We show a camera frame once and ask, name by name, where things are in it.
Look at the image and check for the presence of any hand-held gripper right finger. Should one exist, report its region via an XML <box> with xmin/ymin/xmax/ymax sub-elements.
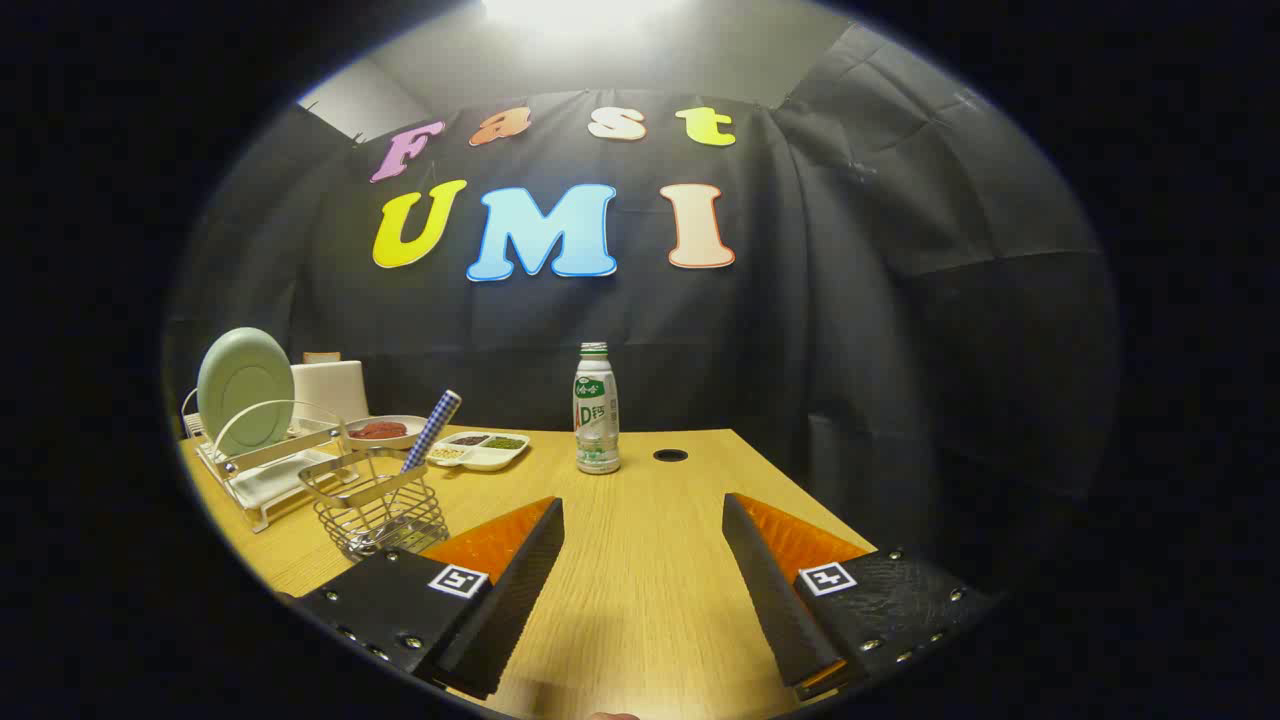
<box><xmin>722</xmin><ymin>492</ymin><xmax>1001</xmax><ymax>703</ymax></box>

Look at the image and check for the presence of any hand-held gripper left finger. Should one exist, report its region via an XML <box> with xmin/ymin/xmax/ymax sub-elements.
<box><xmin>296</xmin><ymin>497</ymin><xmax>566</xmax><ymax>701</ymax></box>

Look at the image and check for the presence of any metal wire basket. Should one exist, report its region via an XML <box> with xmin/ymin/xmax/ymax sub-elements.
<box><xmin>298</xmin><ymin>448</ymin><xmax>451</xmax><ymax>561</ymax></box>

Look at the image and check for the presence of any blue checkered handle spoon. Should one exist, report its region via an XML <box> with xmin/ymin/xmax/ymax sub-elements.
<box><xmin>400</xmin><ymin>390</ymin><xmax>462</xmax><ymax>473</ymax></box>

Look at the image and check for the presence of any white wire dish rack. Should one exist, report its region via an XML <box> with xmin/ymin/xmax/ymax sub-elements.
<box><xmin>180</xmin><ymin>388</ymin><xmax>366</xmax><ymax>533</ymax></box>

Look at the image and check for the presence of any pale green plate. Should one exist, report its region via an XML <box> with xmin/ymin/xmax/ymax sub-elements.
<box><xmin>197</xmin><ymin>327</ymin><xmax>296</xmax><ymax>457</ymax></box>

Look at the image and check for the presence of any white divided dish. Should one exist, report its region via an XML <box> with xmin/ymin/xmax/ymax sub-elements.
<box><xmin>427</xmin><ymin>431</ymin><xmax>531</xmax><ymax>472</ymax></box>

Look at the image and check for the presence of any beige round plate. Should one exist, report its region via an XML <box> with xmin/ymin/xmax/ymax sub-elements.
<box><xmin>345</xmin><ymin>415</ymin><xmax>429</xmax><ymax>451</ymax></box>

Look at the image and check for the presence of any white green drink bottle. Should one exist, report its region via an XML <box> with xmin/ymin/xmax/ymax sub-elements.
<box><xmin>573</xmin><ymin>342</ymin><xmax>621</xmax><ymax>475</ymax></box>

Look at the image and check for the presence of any white drip tray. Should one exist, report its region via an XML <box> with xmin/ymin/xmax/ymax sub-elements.
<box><xmin>228</xmin><ymin>450</ymin><xmax>351</xmax><ymax>511</ymax></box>

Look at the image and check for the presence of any white toaster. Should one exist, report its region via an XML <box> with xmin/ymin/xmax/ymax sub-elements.
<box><xmin>290</xmin><ymin>360</ymin><xmax>371</xmax><ymax>426</ymax></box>

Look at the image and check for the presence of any black backdrop cloth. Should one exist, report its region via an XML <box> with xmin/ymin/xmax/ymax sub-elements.
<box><xmin>165</xmin><ymin>25</ymin><xmax>1121</xmax><ymax>601</ymax></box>

